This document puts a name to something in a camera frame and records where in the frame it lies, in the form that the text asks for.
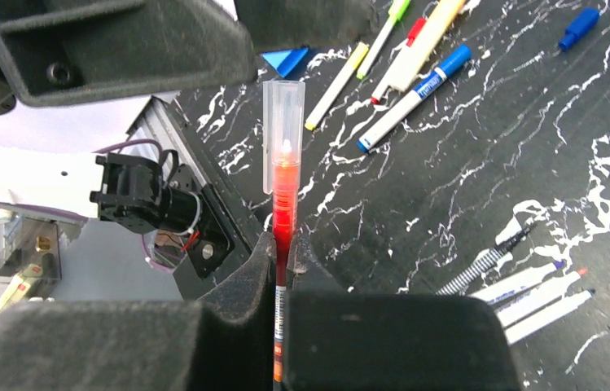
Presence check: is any blue marker cap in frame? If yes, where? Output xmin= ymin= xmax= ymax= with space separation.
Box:
xmin=558 ymin=7 xmax=599 ymax=52

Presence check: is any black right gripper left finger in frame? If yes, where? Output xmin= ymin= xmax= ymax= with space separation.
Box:
xmin=0 ymin=233 xmax=274 ymax=390

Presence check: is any blue capped white marker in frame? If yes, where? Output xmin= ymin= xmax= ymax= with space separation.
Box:
xmin=357 ymin=45 xmax=472 ymax=153

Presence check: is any red capped white marker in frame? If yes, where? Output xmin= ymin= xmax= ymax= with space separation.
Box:
xmin=370 ymin=18 xmax=427 ymax=105

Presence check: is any purple white marker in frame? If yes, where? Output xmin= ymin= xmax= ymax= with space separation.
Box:
xmin=470 ymin=261 xmax=565 ymax=305

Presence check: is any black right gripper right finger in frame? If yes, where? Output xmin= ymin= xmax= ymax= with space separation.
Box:
xmin=284 ymin=235 xmax=520 ymax=390

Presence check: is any copper capped white marker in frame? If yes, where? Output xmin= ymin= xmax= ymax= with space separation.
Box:
xmin=495 ymin=268 xmax=588 ymax=328

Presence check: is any green capped marker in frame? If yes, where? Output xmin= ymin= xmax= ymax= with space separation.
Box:
xmin=356 ymin=0 xmax=410 ymax=80

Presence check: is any blue foam pad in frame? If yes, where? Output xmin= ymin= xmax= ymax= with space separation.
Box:
xmin=261 ymin=47 xmax=309 ymax=77

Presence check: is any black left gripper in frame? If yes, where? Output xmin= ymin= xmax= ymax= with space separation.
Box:
xmin=0 ymin=0 xmax=257 ymax=116

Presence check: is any orange yellow highlighter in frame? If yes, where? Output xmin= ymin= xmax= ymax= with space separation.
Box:
xmin=388 ymin=0 xmax=465 ymax=92

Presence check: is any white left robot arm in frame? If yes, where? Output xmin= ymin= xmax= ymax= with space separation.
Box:
xmin=0 ymin=1 xmax=377 ymax=218

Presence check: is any yellow capped pen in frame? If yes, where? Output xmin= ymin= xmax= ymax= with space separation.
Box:
xmin=305 ymin=42 xmax=370 ymax=131

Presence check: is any blue red marker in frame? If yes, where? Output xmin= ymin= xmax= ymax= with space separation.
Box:
xmin=505 ymin=289 xmax=596 ymax=345

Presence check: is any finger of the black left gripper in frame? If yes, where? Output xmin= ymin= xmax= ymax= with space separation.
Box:
xmin=235 ymin=0 xmax=380 ymax=53

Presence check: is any checkered black white pen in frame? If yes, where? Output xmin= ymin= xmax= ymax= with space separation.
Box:
xmin=436 ymin=223 xmax=536 ymax=296

